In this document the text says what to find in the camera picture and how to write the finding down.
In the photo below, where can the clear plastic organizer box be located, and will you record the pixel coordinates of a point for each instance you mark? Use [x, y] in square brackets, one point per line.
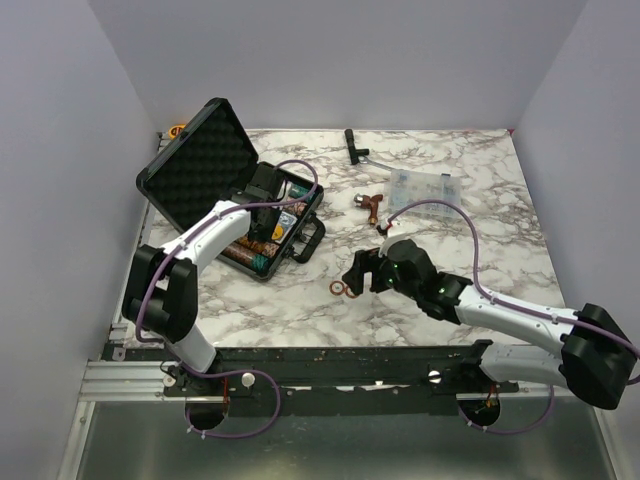
[406, 187]

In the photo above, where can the blue card deck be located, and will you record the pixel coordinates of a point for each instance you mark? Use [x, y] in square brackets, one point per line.
[286, 222]

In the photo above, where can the black T-handle wrench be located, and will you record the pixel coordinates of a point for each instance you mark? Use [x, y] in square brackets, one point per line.
[360, 156]

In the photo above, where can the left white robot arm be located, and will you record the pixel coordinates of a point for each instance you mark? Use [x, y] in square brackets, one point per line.
[161, 294]

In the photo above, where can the orange poker chip left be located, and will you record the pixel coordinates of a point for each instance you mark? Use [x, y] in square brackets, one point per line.
[337, 287]

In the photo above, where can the brown copper tool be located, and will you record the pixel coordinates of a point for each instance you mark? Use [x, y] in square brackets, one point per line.
[370, 203]

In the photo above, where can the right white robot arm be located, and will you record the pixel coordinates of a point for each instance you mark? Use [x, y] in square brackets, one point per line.
[584, 350]

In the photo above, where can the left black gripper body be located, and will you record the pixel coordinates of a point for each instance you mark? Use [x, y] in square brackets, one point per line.
[263, 234]

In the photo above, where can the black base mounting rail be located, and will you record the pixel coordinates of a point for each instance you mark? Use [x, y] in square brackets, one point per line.
[320, 381]

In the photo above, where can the yellow dealer button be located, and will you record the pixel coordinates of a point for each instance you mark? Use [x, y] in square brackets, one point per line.
[277, 234]

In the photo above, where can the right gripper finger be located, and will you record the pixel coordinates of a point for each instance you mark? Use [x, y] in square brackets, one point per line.
[364, 262]
[377, 281]

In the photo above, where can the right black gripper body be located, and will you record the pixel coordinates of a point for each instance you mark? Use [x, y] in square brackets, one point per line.
[393, 282]

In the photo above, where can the aluminium extrusion rail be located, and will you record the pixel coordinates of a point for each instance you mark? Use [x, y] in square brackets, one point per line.
[122, 382]

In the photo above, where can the black poker chip case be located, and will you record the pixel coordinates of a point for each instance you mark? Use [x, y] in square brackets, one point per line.
[213, 156]

